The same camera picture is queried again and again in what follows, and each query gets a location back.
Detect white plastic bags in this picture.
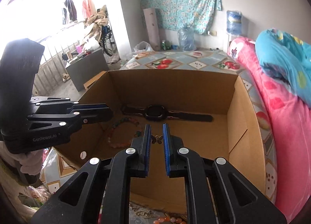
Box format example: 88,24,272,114
133,41,153,53

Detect fruit pattern table cover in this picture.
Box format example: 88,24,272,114
39,50,278,224

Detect white gloved left hand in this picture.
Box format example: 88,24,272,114
1,141,44,176

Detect metal balcony railing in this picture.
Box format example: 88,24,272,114
32,38,84,100

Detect grey cabinet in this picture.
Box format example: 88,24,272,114
65,49,109,92

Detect empty water jug on floor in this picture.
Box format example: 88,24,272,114
178,28,196,51

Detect pile of clothes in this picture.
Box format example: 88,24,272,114
83,5,109,42

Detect pink strap digital watch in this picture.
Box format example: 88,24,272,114
121,105,213,122

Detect gold butterfly chain bracelet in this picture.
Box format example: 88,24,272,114
150,134,164,145

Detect pink floral quilt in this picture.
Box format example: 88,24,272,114
228,37,310,223

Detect blue patterned quilt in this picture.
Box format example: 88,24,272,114
255,29,310,106

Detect hanging dark jacket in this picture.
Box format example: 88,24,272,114
62,0,78,25

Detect hanging pink garment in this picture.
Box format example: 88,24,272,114
82,0,96,18

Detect green can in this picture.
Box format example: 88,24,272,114
161,40,167,51

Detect multicolour glass bead bracelet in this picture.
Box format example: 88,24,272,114
107,116,144,149

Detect brown cardboard box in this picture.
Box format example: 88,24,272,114
55,69,267,215

